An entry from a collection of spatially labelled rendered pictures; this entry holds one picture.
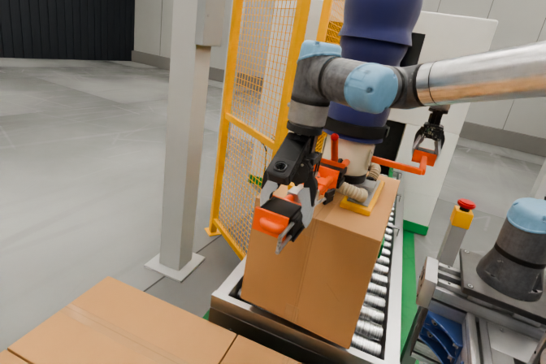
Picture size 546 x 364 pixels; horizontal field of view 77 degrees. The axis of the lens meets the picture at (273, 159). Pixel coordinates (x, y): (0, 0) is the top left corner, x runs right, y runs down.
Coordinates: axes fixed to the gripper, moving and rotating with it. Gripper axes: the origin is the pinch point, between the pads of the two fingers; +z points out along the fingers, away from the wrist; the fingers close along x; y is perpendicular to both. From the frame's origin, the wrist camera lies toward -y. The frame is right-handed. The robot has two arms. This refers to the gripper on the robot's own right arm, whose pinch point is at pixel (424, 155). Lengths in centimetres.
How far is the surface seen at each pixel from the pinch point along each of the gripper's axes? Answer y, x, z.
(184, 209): -4, -123, 71
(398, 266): -12, 4, 61
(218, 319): 59, -55, 68
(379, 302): 15, -1, 66
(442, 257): -2.8, 19.3, 43.8
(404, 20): 36, -17, -47
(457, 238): -3.1, 22.1, 32.8
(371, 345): 41, 0, 65
